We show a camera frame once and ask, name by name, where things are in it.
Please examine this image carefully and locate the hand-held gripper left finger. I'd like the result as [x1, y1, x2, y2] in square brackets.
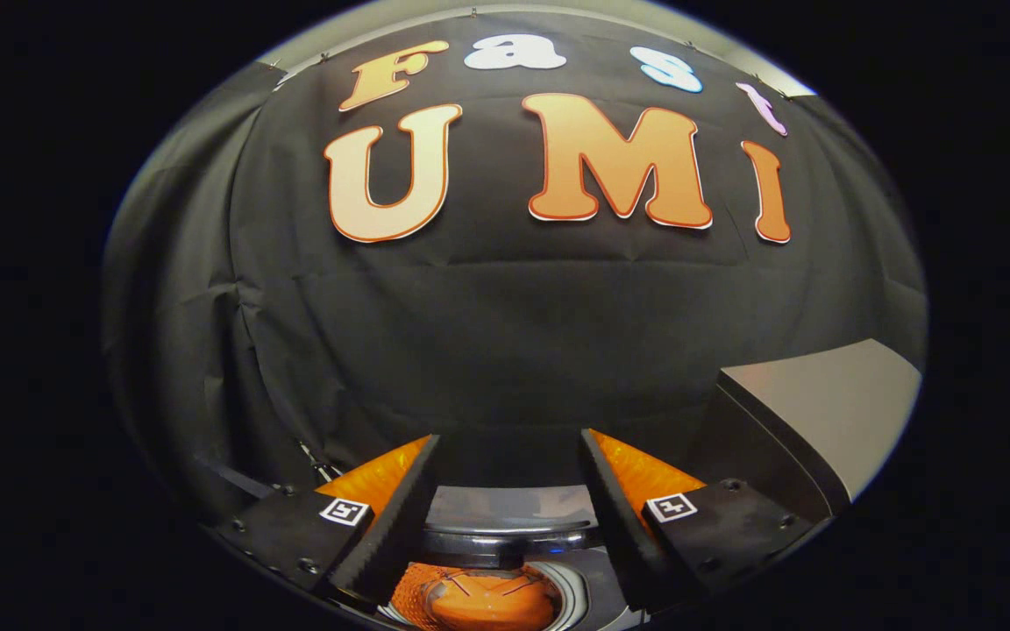
[214, 435, 442, 613]

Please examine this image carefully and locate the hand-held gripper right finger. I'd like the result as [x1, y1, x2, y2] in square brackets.
[580, 429, 814, 613]

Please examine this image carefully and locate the grey washing machine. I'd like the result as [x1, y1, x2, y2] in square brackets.
[373, 485, 651, 631]

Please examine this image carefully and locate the yellow polo shirt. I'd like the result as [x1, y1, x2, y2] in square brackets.
[424, 570, 558, 631]

